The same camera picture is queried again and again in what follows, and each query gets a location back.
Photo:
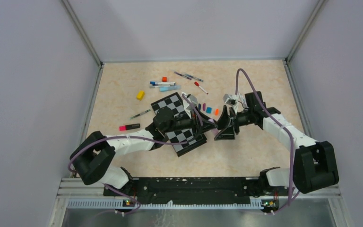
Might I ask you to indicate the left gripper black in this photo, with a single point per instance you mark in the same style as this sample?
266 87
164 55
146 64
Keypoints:
208 125

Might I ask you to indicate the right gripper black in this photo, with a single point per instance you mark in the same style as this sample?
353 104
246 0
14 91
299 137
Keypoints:
226 123

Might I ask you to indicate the blue highlighter cap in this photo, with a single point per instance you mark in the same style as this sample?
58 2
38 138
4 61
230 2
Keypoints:
208 110

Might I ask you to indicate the white marker red cap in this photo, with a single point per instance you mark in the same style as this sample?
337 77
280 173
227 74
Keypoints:
200 87

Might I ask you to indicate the pale purple highlighter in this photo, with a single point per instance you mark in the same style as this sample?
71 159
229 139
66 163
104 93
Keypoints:
215 131

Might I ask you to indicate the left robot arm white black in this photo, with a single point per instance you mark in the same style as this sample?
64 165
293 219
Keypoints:
92 159

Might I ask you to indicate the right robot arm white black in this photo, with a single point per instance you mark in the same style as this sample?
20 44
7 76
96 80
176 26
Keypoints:
313 163

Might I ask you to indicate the thin dark pen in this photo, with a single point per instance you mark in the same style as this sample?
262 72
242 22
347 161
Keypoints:
182 75

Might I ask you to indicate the black gel pen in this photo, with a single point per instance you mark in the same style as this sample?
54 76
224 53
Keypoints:
140 114

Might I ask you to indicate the black white chessboard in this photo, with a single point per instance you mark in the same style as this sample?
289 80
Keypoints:
175 103

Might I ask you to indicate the light blue eraser bar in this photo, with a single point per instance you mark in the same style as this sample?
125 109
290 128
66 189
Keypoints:
169 88

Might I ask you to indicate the black highlighter pink cap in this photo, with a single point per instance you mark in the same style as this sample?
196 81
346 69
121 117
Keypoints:
129 127

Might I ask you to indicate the yellow block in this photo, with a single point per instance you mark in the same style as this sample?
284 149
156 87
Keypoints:
140 95

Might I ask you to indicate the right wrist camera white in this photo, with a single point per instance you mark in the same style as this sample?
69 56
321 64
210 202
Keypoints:
232 100

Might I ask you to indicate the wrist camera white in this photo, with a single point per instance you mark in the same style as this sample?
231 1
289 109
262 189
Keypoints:
189 101
232 100

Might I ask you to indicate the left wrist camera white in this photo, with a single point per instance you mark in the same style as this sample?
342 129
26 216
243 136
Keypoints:
189 101

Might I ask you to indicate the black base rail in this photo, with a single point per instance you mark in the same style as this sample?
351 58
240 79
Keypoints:
199 190

